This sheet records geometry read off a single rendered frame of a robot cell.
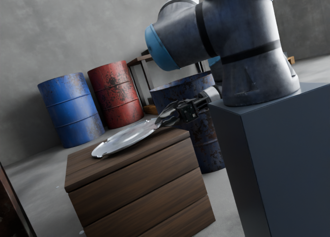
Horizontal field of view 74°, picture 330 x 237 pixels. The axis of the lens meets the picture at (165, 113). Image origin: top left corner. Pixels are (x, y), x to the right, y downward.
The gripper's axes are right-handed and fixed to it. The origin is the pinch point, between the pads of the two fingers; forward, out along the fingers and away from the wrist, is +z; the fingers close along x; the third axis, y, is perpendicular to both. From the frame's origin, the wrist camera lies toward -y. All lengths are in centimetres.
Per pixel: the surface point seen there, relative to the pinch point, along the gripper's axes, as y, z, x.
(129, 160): 16.7, 13.8, 2.4
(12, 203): 31.5, 37.5, -6.0
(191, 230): 14.7, 6.7, 35.4
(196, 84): -17.2, -25.7, -4.1
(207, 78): -17.7, -32.0, -4.2
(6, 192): 31.5, 37.2, -8.7
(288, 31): -289, -322, 23
